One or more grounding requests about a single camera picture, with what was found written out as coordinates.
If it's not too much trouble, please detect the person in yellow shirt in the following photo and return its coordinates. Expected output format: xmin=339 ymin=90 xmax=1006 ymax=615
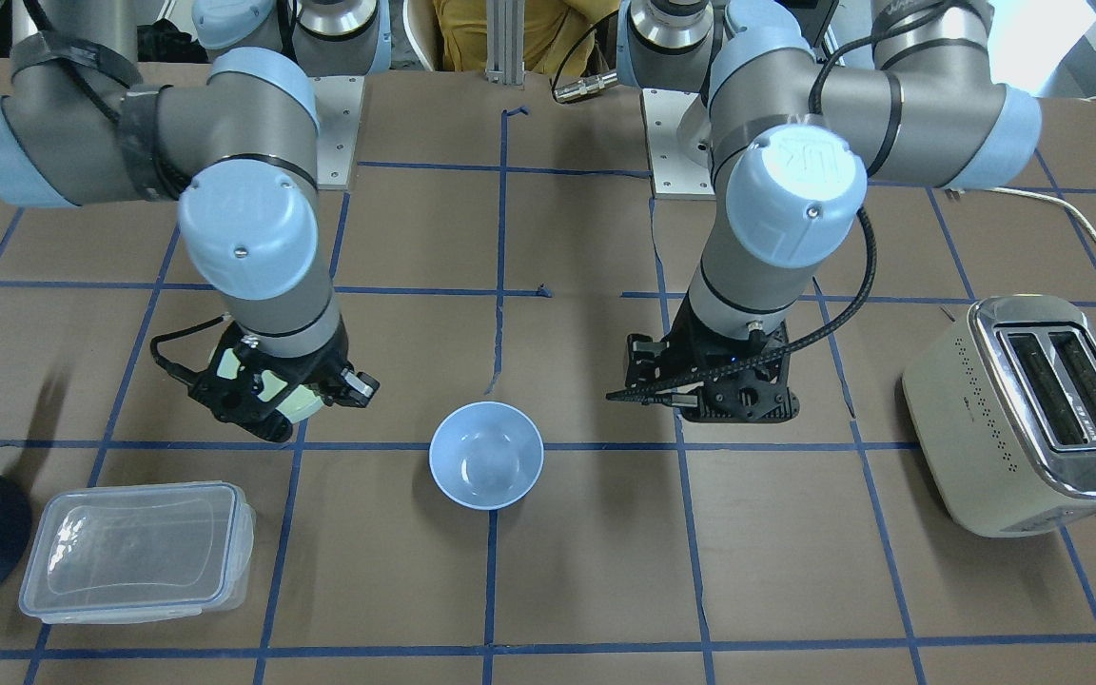
xmin=429 ymin=0 xmax=625 ymax=77

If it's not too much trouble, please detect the cream steel toaster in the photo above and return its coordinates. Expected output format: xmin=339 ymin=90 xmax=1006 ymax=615
xmin=901 ymin=294 xmax=1096 ymax=538

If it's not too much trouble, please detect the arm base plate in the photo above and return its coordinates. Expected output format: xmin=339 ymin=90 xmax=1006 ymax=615
xmin=310 ymin=75 xmax=365 ymax=191
xmin=642 ymin=89 xmax=713 ymax=201

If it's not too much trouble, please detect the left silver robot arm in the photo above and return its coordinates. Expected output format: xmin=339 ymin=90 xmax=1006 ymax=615
xmin=609 ymin=1 xmax=1041 ymax=423

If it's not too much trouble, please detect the aluminium frame post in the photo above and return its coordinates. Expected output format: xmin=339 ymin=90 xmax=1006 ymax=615
xmin=484 ymin=0 xmax=525 ymax=89

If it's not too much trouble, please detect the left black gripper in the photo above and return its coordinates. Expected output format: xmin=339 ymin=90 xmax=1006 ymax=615
xmin=626 ymin=302 xmax=801 ymax=423

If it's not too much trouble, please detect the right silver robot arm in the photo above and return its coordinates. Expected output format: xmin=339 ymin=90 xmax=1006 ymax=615
xmin=0 ymin=1 xmax=390 ymax=442

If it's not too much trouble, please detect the blue bowl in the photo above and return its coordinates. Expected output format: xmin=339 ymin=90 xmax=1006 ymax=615
xmin=429 ymin=401 xmax=545 ymax=511

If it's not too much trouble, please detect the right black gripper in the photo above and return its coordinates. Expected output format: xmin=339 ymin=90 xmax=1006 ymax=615
xmin=189 ymin=323 xmax=381 ymax=442

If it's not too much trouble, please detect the green bowl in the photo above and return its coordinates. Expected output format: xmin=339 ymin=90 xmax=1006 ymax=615
xmin=216 ymin=349 xmax=326 ymax=424

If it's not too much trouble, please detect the clear plastic food container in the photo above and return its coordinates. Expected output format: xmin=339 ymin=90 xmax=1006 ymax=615
xmin=18 ymin=481 xmax=255 ymax=625

